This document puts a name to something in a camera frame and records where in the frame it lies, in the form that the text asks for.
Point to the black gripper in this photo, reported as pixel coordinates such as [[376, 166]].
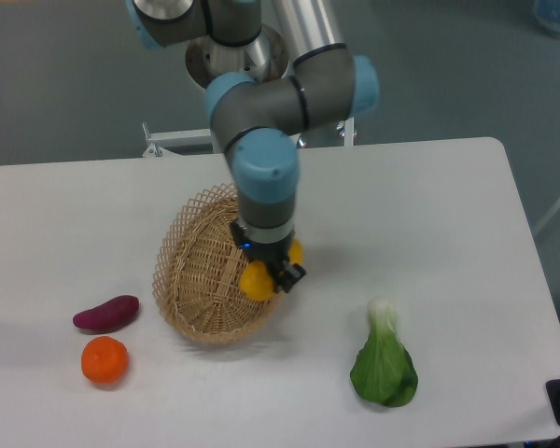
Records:
[[274, 255]]

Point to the yellow mango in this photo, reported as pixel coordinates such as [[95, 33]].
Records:
[[256, 281]]

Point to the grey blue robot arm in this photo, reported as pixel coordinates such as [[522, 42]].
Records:
[[254, 122]]

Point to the woven wicker basket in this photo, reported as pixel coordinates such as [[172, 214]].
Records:
[[196, 278]]

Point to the purple sweet potato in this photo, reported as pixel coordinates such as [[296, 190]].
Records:
[[108, 316]]

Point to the green bok choy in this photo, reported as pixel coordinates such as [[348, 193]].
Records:
[[383, 372]]

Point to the orange tangerine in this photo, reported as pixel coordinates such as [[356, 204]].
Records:
[[104, 360]]

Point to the blue bag in background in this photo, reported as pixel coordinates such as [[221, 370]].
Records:
[[547, 13]]

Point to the white frame bracket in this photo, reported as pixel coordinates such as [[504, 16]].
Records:
[[182, 143]]

